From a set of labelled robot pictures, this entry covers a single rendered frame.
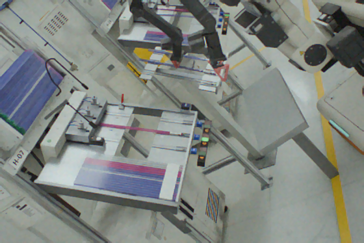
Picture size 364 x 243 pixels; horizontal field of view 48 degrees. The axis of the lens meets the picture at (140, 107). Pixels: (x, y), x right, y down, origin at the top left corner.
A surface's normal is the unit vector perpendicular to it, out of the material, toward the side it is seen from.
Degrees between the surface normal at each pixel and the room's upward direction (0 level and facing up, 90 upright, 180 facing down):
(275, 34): 90
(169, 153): 44
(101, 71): 90
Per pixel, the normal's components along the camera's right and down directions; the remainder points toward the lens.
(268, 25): 0.04, 0.38
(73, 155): -0.04, -0.79
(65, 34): -0.24, 0.61
